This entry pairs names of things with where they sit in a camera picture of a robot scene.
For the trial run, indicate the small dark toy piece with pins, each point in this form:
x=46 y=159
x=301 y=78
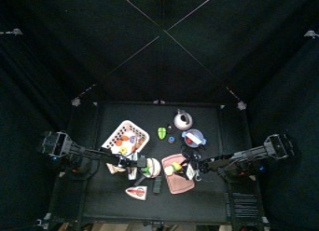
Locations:
x=168 y=128

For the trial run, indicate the grey toy knife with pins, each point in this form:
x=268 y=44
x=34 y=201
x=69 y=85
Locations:
x=139 y=180

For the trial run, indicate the small green toy piece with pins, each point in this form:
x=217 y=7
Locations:
x=144 y=169

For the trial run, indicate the white frame corner bracket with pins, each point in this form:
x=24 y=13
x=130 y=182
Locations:
x=309 y=33
x=265 y=222
x=42 y=221
x=156 y=101
x=241 y=105
x=14 y=32
x=75 y=101

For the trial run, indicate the white plastic basket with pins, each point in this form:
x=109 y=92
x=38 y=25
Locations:
x=124 y=127

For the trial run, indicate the white text label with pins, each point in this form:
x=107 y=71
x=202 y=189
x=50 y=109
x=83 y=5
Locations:
x=243 y=205

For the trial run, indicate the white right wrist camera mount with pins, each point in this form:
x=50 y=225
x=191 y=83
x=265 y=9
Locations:
x=190 y=172

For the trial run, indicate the toy corn with green husk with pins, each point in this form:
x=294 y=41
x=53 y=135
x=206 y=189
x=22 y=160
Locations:
x=172 y=168

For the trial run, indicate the purple toy food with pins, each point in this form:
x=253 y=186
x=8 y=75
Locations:
x=132 y=139

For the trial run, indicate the orange toy carrot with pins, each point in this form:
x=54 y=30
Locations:
x=135 y=146

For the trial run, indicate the yellow toy food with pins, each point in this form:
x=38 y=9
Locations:
x=123 y=151

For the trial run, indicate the white round plate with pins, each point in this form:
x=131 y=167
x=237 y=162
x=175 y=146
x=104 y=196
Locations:
x=154 y=171

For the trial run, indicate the black rectangular block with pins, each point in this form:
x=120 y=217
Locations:
x=156 y=184

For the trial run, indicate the green corn husk leaf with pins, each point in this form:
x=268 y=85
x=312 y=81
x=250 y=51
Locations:
x=160 y=133

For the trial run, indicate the small blue toy piece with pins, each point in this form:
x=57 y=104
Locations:
x=171 y=140

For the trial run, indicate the red orange toy food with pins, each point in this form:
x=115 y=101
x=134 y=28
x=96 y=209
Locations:
x=117 y=142

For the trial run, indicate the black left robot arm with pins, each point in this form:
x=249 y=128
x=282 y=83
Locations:
x=95 y=154

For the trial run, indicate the pink cutting board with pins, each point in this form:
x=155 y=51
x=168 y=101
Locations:
x=178 y=183

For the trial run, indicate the beige toy bread slice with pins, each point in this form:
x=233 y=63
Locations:
x=113 y=169

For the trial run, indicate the white toy teapot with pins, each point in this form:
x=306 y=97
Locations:
x=182 y=121

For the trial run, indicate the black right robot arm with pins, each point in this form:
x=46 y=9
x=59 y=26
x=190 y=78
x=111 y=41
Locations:
x=243 y=154

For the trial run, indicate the blue toy pan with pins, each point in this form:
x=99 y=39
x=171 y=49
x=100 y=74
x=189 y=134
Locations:
x=198 y=133

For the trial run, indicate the white and red toy food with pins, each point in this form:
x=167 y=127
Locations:
x=193 y=137

